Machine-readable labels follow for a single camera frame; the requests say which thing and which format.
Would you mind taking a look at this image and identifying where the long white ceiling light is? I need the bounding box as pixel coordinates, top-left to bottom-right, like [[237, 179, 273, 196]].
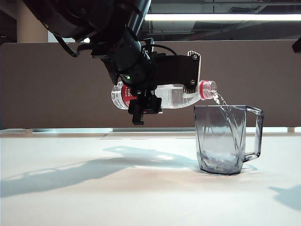
[[143, 13, 301, 21]]

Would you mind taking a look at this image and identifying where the brown desk partition panel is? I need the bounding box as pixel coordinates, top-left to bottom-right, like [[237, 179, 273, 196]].
[[0, 41, 301, 129]]

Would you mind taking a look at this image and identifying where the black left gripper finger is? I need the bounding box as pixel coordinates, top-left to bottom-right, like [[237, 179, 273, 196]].
[[155, 50, 202, 98], [128, 90, 163, 125]]

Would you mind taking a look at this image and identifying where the clear red-label water bottle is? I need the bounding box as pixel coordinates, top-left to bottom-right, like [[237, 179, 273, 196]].
[[111, 80, 218, 110]]

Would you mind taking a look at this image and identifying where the beige round pillar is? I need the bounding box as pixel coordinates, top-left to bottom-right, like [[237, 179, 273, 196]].
[[16, 9, 49, 43]]

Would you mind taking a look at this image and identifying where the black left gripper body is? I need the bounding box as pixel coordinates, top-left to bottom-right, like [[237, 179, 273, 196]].
[[101, 39, 158, 95]]

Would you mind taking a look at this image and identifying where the grey transparent plastic mug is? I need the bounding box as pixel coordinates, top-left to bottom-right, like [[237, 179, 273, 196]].
[[194, 105, 264, 176]]

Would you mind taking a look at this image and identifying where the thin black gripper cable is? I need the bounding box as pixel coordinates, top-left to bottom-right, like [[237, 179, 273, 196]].
[[150, 44, 176, 57]]

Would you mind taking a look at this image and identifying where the wooden desk cable flap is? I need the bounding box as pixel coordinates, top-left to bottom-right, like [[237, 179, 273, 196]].
[[96, 133, 196, 140]]

